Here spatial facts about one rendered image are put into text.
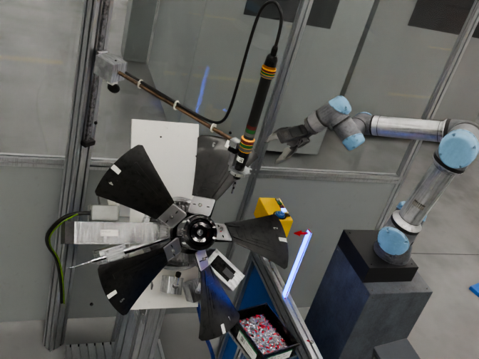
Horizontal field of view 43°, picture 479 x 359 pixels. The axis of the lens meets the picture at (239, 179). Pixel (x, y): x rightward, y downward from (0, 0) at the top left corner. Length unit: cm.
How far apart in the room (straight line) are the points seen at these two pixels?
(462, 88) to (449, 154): 437
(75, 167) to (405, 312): 144
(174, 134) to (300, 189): 97
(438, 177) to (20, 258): 186
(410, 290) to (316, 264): 105
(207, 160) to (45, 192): 88
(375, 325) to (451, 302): 190
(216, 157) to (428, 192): 74
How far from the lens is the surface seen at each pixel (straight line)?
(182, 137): 230
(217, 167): 209
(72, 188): 253
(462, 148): 207
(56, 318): 302
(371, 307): 245
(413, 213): 222
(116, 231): 209
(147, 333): 248
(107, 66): 220
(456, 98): 646
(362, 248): 247
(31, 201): 276
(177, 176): 228
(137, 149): 196
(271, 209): 249
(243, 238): 209
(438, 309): 428
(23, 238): 288
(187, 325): 341
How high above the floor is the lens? 240
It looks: 30 degrees down
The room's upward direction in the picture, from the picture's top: 17 degrees clockwise
